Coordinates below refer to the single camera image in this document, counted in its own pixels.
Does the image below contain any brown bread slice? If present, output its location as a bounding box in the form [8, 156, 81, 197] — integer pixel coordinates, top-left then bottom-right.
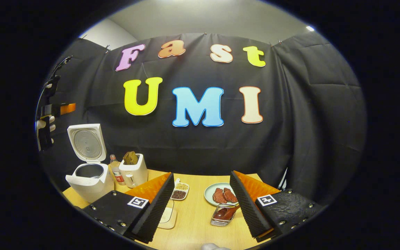
[123, 151, 139, 166]

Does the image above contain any metal wire chopstick holder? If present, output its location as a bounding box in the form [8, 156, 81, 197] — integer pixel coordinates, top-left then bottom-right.
[210, 203, 237, 227]

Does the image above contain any brown wooden spoon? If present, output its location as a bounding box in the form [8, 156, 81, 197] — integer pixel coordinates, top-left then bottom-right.
[212, 205, 241, 220]

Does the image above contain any white divided grain dish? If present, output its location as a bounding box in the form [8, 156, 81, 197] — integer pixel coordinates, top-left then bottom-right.
[170, 178, 190, 201]

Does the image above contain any black backdrop cloth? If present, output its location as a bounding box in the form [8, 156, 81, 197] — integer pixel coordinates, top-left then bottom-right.
[35, 33, 367, 205]

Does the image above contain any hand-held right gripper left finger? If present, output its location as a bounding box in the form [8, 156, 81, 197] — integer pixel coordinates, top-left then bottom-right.
[82, 173, 175, 243]

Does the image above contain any black cable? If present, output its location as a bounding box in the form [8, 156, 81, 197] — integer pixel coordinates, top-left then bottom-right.
[48, 55, 73, 84]

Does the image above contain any white rice cooker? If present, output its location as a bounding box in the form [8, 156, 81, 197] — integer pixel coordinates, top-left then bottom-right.
[65, 124, 115, 204]

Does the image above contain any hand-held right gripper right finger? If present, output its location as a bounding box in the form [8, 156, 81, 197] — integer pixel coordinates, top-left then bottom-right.
[229, 170, 327, 243]

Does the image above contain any pale green plate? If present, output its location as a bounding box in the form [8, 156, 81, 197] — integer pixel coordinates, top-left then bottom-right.
[204, 183, 239, 206]

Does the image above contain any clear bottle with red label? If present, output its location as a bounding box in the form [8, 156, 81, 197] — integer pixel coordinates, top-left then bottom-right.
[109, 155, 126, 186]

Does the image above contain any white toaster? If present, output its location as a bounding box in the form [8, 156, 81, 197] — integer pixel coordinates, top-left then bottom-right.
[119, 154, 149, 189]

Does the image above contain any red meat slice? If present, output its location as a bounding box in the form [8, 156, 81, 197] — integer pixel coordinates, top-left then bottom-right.
[223, 187, 238, 204]
[212, 188, 228, 205]

